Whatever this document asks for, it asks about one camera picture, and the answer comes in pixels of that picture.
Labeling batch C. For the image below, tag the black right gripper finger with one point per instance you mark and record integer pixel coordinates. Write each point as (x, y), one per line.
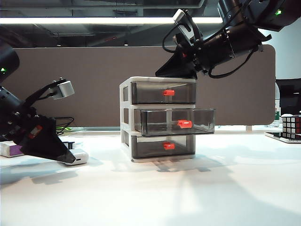
(178, 68)

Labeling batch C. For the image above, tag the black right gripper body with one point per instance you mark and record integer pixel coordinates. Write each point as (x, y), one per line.
(197, 54)

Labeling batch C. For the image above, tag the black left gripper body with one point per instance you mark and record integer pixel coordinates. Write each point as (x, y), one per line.
(21, 124)

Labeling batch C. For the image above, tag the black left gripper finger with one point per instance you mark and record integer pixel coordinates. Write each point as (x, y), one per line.
(47, 148)

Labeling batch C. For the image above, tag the white earphone case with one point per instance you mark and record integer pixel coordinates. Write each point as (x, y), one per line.
(81, 157)

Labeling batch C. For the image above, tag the white plastic drawer cabinet frame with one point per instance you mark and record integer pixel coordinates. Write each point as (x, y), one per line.
(125, 117)

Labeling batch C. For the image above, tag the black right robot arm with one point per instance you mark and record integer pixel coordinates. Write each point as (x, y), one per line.
(235, 44)

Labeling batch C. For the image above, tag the clear tape roll black dispenser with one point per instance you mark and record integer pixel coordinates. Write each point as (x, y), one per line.
(70, 144)

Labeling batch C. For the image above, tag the purple white tissue pack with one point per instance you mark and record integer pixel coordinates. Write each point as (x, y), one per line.
(8, 150)

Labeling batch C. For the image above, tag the brown desk partition panel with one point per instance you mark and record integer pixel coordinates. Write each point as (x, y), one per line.
(94, 82)

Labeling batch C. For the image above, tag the white partition foot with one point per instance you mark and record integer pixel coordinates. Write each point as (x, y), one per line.
(249, 128)

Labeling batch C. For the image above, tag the white ceiling light strip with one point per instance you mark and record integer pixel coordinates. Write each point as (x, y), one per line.
(94, 20)

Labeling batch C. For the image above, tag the black monitor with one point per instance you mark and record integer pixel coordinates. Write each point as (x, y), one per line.
(291, 99)

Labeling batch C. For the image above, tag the silver-edged black flat device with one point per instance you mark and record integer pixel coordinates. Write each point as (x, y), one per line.
(274, 136)

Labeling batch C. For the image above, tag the black Rubik's cube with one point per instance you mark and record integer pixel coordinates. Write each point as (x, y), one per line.
(292, 126)

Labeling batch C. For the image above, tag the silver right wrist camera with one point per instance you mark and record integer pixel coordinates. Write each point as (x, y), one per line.
(181, 17)

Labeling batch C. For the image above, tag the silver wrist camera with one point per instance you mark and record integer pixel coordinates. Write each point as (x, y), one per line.
(64, 90)
(181, 17)

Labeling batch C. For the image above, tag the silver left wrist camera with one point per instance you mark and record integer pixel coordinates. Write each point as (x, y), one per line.
(64, 90)

